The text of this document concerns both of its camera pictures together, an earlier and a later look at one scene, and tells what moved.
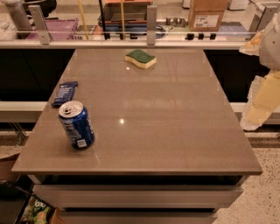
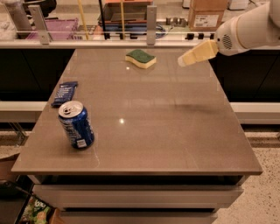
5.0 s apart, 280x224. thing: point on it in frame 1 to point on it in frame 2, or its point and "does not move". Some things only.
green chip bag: x=36 y=212 does not move
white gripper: x=271 y=46 to x=226 y=39
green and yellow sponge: x=141 y=58 does not move
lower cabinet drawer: x=137 y=217 does not move
